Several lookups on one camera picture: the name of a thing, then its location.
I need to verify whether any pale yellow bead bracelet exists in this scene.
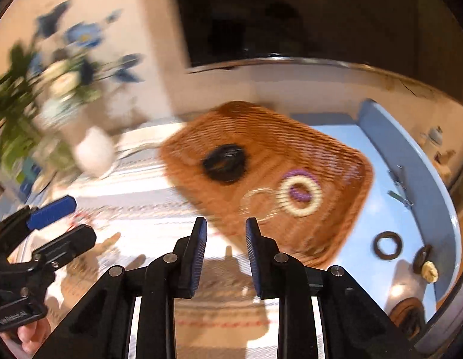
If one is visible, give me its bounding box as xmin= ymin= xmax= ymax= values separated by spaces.
xmin=239 ymin=187 xmax=283 ymax=222

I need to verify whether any cream beaded bracelet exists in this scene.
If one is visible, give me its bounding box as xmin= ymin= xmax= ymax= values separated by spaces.
xmin=278 ymin=175 xmax=324 ymax=217

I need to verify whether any purple spiral hair tie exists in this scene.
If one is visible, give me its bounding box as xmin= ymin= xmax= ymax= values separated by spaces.
xmin=282 ymin=168 xmax=321 ymax=203

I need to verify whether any black bangle bracelet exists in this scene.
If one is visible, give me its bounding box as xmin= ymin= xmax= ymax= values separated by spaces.
xmin=201 ymin=143 xmax=249 ymax=185

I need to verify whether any left hand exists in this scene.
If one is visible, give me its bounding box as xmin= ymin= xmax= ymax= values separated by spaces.
xmin=0 ymin=318 xmax=51 ymax=358

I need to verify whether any striped woven table mat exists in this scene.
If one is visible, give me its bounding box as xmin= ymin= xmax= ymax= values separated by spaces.
xmin=13 ymin=124 xmax=279 ymax=358

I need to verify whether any green leafy plant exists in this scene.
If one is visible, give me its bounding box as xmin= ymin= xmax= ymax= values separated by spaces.
xmin=0 ymin=41 xmax=42 ymax=165

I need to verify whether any white ribbed vase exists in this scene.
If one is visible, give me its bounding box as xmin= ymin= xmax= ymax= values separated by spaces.
xmin=73 ymin=126 xmax=115 ymax=178

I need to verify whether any brown wicker basket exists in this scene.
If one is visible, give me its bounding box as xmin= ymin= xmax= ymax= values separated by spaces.
xmin=160 ymin=101 xmax=374 ymax=269

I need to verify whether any artificial flower bouquet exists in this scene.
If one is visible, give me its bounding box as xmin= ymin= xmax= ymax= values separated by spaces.
xmin=28 ymin=0 xmax=144 ymax=128

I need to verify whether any white kettle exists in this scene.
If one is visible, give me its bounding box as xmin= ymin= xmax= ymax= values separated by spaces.
xmin=423 ymin=126 xmax=443 ymax=147

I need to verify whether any dark wooden ring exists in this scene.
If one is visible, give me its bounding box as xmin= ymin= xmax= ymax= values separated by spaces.
xmin=373 ymin=231 xmax=404 ymax=261

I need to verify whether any wall mounted television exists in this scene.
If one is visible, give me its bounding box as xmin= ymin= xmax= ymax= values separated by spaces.
xmin=176 ymin=0 xmax=463 ymax=105

